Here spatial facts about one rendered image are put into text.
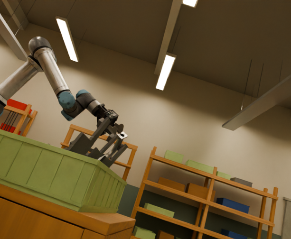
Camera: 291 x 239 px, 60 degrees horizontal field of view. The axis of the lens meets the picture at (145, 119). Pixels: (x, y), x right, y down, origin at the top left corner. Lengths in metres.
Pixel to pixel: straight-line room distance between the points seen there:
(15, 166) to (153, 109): 5.86
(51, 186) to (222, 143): 6.20
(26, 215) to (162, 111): 5.96
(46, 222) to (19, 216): 0.09
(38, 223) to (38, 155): 0.21
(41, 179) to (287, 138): 7.28
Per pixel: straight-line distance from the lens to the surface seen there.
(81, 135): 0.93
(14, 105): 6.52
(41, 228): 0.89
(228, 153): 6.89
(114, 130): 1.32
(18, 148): 0.97
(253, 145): 7.23
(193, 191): 5.93
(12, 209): 0.94
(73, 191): 0.86
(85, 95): 1.43
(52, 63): 1.41
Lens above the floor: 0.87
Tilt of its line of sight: 19 degrees up
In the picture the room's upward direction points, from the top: 19 degrees clockwise
